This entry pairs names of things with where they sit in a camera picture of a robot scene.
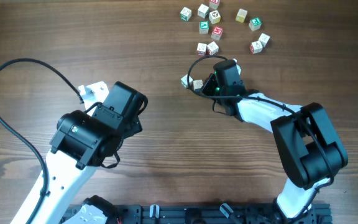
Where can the green-top block right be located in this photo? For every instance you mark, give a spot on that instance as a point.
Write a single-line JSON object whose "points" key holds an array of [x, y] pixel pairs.
{"points": [[255, 24]]}

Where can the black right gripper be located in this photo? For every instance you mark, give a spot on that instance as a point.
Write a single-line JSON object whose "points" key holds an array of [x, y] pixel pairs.
{"points": [[212, 80]]}

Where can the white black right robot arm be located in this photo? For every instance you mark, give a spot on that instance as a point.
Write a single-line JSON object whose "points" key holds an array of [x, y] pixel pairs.
{"points": [[309, 147]]}

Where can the plain picture block beside A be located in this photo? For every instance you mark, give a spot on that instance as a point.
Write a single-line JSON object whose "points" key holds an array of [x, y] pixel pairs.
{"points": [[212, 48]]}

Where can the green-letter block far left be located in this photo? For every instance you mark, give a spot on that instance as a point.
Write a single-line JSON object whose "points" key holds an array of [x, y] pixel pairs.
{"points": [[185, 14]]}

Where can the yellow block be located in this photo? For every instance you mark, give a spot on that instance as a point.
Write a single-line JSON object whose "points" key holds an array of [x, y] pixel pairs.
{"points": [[241, 15]]}

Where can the red-edged block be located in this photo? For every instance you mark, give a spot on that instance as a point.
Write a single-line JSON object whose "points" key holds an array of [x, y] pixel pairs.
{"points": [[186, 81]]}

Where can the blue-sided bee block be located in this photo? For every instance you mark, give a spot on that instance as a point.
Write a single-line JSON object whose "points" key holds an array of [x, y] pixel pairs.
{"points": [[197, 85]]}

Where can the blue P block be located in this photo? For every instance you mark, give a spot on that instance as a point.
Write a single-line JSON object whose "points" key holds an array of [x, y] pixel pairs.
{"points": [[264, 38]]}

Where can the yellow-sided picture block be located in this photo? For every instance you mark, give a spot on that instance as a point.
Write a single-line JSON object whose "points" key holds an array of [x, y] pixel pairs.
{"points": [[214, 17]]}

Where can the red M block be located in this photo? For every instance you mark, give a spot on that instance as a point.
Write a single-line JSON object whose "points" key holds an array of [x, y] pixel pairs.
{"points": [[217, 33]]}

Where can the white block green side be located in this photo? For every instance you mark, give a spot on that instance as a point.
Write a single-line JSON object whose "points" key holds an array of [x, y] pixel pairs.
{"points": [[203, 11]]}

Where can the green Y block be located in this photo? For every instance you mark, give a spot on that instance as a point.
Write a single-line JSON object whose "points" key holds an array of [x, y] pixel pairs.
{"points": [[204, 27]]}

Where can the red-sided ice cream block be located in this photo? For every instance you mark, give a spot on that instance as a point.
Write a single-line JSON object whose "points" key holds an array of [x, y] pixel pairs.
{"points": [[256, 47]]}

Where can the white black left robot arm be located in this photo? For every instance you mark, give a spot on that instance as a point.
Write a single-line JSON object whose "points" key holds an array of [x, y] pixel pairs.
{"points": [[80, 145]]}

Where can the red A block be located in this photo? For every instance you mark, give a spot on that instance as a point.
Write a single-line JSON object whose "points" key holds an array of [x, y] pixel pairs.
{"points": [[201, 49]]}

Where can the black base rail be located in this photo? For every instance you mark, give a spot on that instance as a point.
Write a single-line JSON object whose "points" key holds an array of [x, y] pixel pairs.
{"points": [[252, 213]]}

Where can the red-top block at back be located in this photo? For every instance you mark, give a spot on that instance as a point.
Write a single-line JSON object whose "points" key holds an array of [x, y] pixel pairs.
{"points": [[214, 4]]}

